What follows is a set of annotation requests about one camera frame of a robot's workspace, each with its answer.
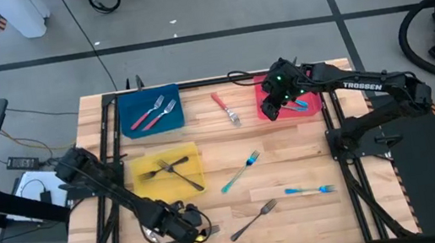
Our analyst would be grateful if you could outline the red plastic bin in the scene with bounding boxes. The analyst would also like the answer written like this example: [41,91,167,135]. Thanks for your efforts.
[251,65,325,124]

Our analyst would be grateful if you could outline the blue plastic bin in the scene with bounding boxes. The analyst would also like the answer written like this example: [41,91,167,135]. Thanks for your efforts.
[114,83,188,142]

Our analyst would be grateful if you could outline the long black floor cable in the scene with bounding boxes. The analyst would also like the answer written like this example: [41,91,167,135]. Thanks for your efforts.
[57,0,119,99]

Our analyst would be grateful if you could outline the white flat box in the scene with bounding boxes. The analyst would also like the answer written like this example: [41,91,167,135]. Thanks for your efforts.
[0,165,78,228]

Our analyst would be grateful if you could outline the small black adapter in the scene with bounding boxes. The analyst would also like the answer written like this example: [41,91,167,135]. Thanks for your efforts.
[38,188,53,205]

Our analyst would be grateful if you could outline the coiled black cable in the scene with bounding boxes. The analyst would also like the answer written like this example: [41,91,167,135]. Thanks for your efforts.
[87,0,123,18]

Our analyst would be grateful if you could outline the white pillar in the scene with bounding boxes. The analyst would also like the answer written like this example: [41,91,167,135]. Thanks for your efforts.
[0,0,54,44]

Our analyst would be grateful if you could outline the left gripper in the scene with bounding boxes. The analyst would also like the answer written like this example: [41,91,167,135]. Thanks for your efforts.
[161,202,212,243]

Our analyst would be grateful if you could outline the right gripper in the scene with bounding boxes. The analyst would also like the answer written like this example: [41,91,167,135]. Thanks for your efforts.
[253,54,316,124]

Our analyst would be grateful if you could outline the black power brick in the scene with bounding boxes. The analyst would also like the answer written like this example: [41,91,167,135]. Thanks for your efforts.
[4,153,41,174]

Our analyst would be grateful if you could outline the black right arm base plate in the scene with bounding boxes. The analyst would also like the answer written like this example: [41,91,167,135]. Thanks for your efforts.
[324,119,393,163]

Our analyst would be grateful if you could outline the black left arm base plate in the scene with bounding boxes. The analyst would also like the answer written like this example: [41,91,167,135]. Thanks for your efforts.
[63,159,128,203]

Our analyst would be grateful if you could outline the yellow plastic bin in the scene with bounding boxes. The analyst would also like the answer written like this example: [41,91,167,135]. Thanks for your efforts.
[126,140,209,210]

